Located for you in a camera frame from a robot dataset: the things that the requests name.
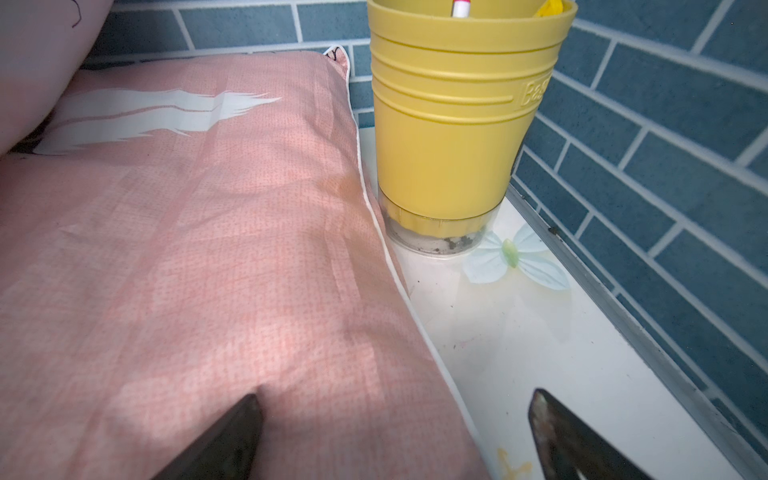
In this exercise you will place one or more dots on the light pink cartoon pillow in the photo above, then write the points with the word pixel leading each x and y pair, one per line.
pixel 43 43

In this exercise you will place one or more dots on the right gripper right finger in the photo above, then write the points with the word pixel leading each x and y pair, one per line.
pixel 568 448

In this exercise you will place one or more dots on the floral table mat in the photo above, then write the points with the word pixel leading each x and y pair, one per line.
pixel 499 342

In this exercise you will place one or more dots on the red white marker pen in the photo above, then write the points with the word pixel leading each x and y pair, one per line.
pixel 461 8

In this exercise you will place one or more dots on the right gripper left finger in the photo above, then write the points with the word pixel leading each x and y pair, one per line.
pixel 226 450

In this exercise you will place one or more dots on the yellow pen holder cup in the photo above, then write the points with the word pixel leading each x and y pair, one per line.
pixel 453 101

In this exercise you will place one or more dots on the salmon pink feather pillow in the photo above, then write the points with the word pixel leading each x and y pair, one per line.
pixel 191 231

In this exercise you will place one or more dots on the yellow marker pen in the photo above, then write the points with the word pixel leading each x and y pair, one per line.
pixel 550 8

